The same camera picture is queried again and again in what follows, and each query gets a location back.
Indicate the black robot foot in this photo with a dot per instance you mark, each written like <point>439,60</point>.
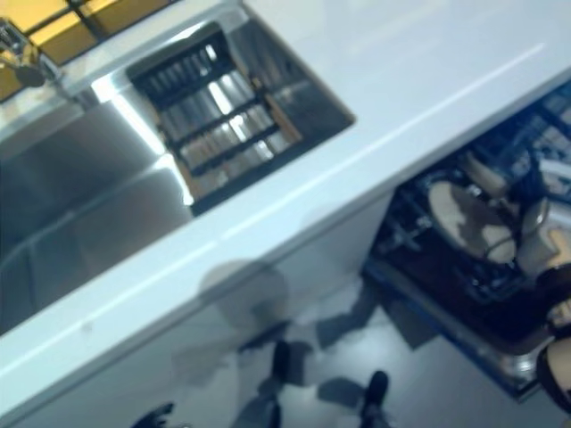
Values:
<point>377,388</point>
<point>281,361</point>

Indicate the chrome gooseneck faucet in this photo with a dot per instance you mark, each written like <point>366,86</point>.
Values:
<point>27,58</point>

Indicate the cream ceramic plate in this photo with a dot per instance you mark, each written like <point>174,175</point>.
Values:
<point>486,176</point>
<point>446,209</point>

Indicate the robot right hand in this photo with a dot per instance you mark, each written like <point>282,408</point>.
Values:
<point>522,191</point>

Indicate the open dishwasher lower rack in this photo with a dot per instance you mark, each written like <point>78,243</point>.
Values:
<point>446,321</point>

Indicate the black dish drying rack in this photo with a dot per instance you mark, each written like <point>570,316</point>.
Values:
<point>214,125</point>

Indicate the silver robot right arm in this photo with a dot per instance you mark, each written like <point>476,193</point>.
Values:
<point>542,249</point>

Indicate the stainless steel sink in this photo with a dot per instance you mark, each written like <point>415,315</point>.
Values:
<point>67,200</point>

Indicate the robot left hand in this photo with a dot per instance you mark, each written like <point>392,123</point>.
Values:
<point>154,417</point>

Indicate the white cabinet door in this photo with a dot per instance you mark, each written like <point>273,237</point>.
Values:
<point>178,339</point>

